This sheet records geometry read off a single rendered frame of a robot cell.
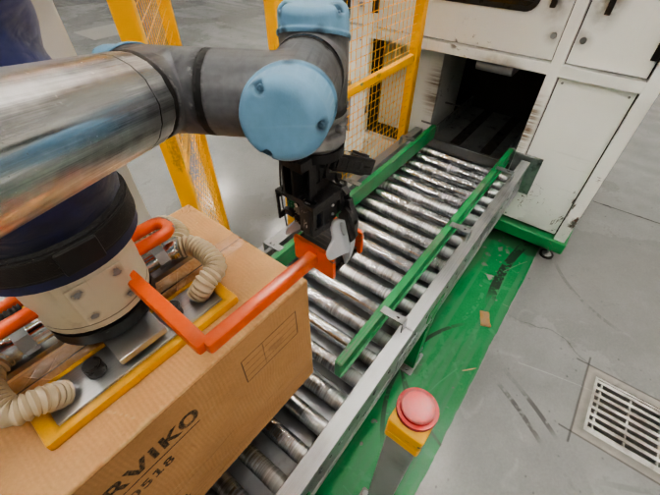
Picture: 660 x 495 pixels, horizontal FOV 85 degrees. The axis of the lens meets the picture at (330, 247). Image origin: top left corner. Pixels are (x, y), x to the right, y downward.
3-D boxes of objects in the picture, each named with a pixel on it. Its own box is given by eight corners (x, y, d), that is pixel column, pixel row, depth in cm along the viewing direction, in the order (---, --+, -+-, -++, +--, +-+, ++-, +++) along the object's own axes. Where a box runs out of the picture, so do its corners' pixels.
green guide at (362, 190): (418, 133, 228) (421, 119, 221) (434, 137, 223) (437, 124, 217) (221, 292, 137) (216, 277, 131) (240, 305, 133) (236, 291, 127)
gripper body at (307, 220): (277, 220, 54) (267, 147, 46) (315, 193, 59) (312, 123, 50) (315, 243, 51) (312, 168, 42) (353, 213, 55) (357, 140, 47)
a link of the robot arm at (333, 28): (261, 9, 33) (283, -9, 39) (274, 124, 41) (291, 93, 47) (348, 12, 32) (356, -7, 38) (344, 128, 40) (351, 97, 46)
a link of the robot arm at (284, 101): (205, 162, 32) (243, 110, 40) (330, 172, 31) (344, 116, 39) (180, 69, 27) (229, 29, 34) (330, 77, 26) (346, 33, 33)
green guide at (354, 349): (503, 160, 205) (509, 146, 198) (522, 166, 200) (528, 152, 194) (333, 373, 114) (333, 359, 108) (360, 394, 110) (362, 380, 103)
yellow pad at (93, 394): (207, 276, 74) (201, 259, 70) (240, 302, 69) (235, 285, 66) (25, 407, 55) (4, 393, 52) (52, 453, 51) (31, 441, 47)
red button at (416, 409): (406, 387, 66) (410, 377, 63) (442, 412, 63) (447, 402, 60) (386, 419, 62) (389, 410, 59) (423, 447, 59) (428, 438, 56)
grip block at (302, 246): (325, 231, 68) (325, 210, 65) (362, 251, 64) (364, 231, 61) (295, 255, 63) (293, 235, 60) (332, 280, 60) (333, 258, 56)
